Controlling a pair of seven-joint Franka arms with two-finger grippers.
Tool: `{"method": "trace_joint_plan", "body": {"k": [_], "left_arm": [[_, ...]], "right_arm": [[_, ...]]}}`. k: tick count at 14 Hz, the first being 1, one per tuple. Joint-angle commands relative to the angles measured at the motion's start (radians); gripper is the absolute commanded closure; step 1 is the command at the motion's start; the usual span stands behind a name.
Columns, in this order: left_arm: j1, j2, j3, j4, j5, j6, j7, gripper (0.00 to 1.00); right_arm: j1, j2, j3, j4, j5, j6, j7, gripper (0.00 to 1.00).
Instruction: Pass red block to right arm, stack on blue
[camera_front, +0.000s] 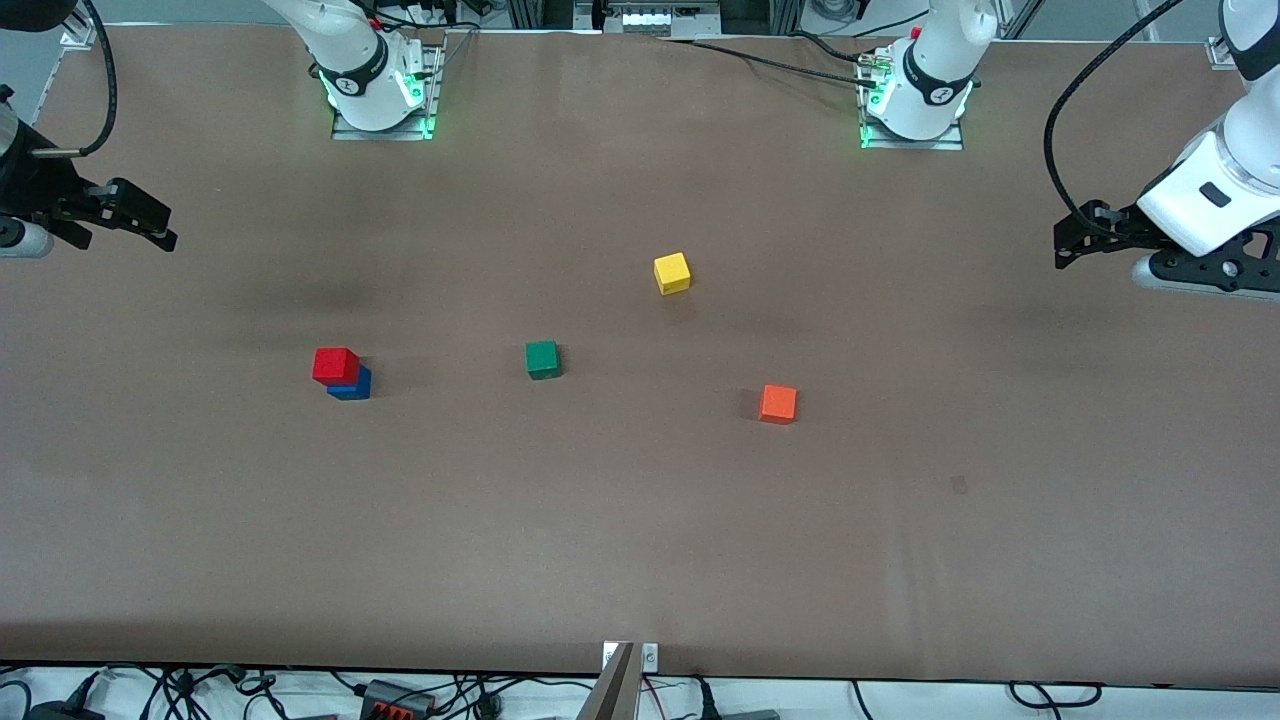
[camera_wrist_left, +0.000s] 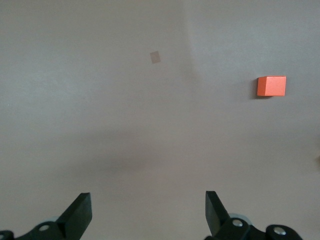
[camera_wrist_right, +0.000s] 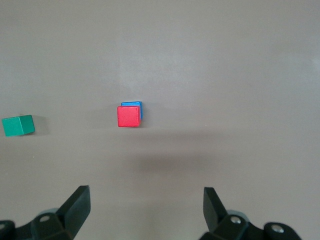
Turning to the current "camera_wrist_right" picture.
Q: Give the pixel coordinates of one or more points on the blue wooden block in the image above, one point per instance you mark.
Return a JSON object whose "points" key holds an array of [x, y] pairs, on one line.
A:
{"points": [[131, 103]]}

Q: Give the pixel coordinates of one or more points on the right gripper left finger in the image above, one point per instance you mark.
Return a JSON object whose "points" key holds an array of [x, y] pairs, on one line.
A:
{"points": [[77, 210]]}

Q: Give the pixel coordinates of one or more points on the green wooden block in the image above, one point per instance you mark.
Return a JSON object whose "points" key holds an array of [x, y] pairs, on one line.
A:
{"points": [[17, 125]]}

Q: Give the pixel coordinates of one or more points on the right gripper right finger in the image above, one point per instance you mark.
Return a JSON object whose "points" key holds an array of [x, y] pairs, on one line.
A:
{"points": [[212, 210]]}

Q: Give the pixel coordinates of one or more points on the red wooden block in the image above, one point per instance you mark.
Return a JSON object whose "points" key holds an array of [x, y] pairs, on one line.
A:
{"points": [[128, 116]]}

